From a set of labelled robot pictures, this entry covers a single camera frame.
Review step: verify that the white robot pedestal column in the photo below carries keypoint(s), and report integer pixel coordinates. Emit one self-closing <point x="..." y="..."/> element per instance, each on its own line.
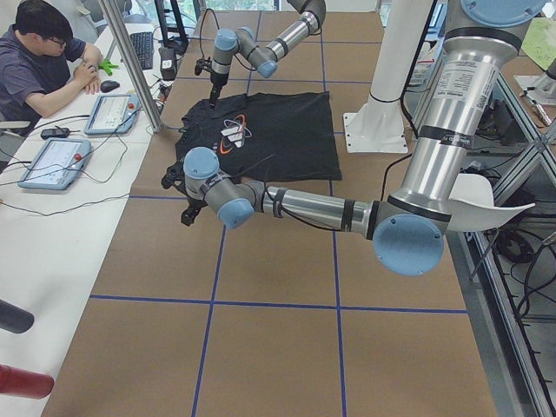
<point x="378" y="126"/>

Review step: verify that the small black remote device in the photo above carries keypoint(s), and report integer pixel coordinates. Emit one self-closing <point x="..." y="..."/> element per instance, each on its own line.
<point x="55" y="133"/>

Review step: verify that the aluminium frame post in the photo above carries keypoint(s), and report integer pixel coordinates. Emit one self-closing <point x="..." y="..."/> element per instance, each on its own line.
<point x="119" y="31"/>

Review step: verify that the upper blue teach pendant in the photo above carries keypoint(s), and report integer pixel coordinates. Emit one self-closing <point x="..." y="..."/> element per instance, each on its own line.
<point x="112" y="114"/>

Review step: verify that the blue teach pendant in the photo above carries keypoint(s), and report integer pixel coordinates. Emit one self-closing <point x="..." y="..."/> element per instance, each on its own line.
<point x="112" y="114"/>
<point x="56" y="165"/>

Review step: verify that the black cylinder bottle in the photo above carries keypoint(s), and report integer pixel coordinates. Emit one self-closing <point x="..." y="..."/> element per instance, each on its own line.
<point x="15" y="319"/>

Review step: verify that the red cylinder bottle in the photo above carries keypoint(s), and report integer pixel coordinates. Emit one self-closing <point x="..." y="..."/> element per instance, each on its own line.
<point x="23" y="383"/>

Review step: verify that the black graphic t-shirt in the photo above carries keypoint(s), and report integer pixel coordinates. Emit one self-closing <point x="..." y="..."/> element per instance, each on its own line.
<point x="292" y="137"/>

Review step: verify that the black keyboard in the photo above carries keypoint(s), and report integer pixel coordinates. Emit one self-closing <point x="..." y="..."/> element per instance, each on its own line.
<point x="142" y="43"/>

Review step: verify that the black computer mouse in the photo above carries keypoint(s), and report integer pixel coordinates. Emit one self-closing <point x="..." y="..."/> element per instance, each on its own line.
<point x="108" y="86"/>

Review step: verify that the green plastic toy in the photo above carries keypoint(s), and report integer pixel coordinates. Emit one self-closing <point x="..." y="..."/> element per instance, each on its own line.
<point x="107" y="66"/>

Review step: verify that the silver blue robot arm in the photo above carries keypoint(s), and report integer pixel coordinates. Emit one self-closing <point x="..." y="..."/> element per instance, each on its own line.
<point x="263" y="59"/>
<point x="407" y="226"/>

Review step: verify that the white paper sheet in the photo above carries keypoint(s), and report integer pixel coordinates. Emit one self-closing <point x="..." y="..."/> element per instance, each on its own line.
<point x="472" y="204"/>

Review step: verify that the seated man in blue shirt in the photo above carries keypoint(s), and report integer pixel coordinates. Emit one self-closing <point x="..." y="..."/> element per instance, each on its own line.
<point x="43" y="65"/>

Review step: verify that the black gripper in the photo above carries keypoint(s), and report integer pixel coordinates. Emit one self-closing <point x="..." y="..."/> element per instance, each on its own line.
<point x="192" y="204"/>
<point x="218" y="81"/>

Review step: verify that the lower blue teach pendant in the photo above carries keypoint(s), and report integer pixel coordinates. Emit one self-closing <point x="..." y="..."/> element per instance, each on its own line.
<point x="56" y="165"/>

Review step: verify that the black box on desk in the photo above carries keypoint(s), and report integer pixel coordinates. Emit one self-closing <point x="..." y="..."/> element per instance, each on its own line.
<point x="168" y="63"/>

